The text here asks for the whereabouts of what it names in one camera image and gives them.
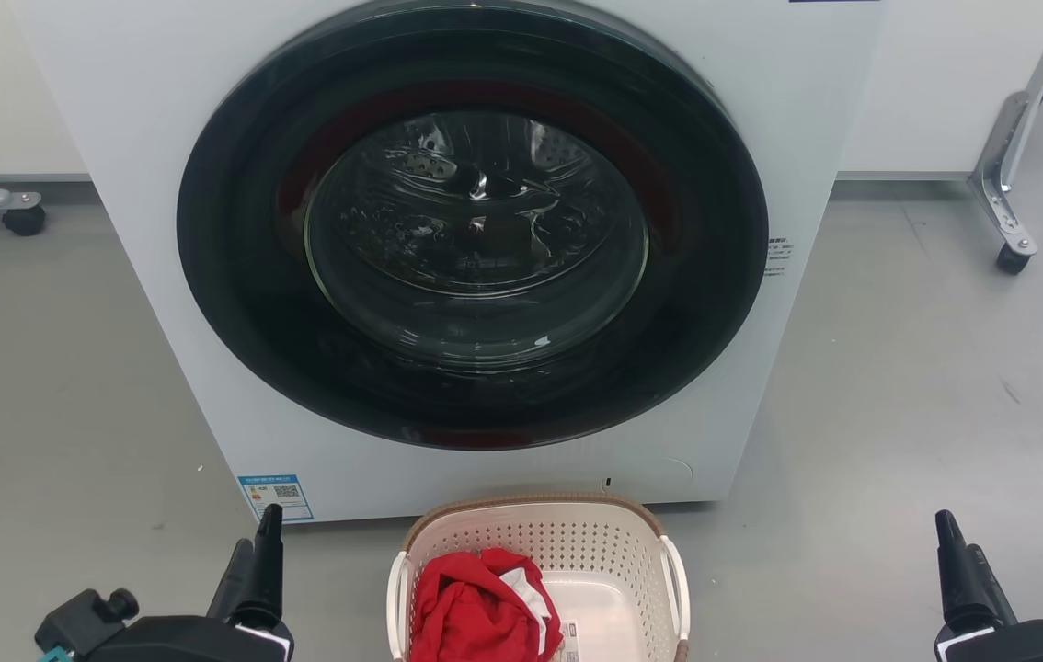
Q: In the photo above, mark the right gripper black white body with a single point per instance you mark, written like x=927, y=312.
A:
x=1037, y=644

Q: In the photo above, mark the left gripper short dark finger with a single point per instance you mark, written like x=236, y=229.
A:
x=232, y=584

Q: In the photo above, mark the right gripper short dark finger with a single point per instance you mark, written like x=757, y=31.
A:
x=991, y=588

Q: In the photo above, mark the left gripper long dark finger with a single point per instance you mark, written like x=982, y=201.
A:
x=267, y=570

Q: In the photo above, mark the right gripper long dark finger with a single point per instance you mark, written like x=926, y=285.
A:
x=952, y=570

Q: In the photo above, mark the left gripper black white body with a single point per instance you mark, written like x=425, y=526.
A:
x=190, y=642

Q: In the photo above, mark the cream perforated laundry basket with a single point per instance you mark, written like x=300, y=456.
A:
x=595, y=552

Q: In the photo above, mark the white printed paper label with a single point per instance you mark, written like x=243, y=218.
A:
x=568, y=641

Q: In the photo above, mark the blue energy label sticker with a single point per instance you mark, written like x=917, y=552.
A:
x=275, y=497

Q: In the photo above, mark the red garment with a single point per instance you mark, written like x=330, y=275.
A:
x=466, y=611

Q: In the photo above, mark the white garment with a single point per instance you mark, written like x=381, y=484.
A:
x=531, y=598

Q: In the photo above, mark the round black washer door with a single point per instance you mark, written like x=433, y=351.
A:
x=236, y=276

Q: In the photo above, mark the black caster wheel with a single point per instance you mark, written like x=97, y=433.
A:
x=24, y=221
x=1013, y=259

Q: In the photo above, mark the silver angled stand leg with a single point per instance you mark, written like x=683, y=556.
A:
x=1018, y=129

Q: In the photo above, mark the white front-load washing machine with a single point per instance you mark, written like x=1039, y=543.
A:
x=117, y=110

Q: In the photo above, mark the black left wrist knob mount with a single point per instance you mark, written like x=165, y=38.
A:
x=85, y=618

